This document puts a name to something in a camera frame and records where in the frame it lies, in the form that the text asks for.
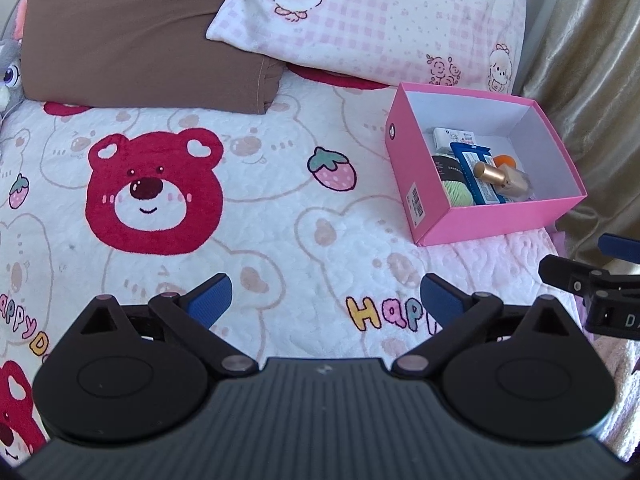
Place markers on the green yarn ball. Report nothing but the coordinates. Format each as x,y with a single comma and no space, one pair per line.
453,180

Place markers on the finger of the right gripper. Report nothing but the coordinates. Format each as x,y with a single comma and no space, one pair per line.
619,247

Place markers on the grey bunny plush toy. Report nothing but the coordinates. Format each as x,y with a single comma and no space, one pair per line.
12,91

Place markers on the olive green curtain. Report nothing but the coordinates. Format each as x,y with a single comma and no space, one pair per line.
586,78

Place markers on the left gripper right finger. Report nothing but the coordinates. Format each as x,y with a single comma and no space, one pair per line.
466,320

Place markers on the white snack packet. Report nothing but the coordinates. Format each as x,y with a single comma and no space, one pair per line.
444,137

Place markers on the pink checkered cartoon pillow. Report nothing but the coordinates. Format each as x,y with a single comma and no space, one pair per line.
473,44

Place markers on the brown pillow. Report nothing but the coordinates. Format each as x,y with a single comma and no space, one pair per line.
140,53

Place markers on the bear pattern white blanket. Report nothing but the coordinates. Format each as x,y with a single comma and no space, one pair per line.
108,207

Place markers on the blue snack packet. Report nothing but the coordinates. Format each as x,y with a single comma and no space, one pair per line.
468,155

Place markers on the gold cap foundation bottle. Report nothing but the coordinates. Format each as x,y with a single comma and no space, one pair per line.
506,181

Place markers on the pink storage box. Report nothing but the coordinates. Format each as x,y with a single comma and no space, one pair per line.
507,125

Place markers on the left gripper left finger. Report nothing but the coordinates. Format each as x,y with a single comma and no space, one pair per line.
185,321

